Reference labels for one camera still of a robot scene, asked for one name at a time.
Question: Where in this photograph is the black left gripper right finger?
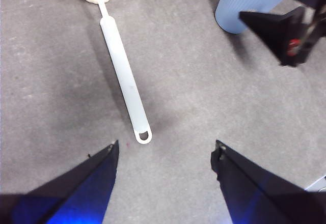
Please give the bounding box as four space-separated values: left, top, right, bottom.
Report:
210 139 326 224

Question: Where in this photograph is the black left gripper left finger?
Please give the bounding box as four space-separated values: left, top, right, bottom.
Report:
0 139 120 224

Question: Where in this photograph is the blue ribbed plastic cup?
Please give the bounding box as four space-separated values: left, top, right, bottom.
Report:
214 0 306 35

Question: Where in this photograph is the grey-handled sponge cup brush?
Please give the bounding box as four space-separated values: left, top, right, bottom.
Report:
69 0 153 145

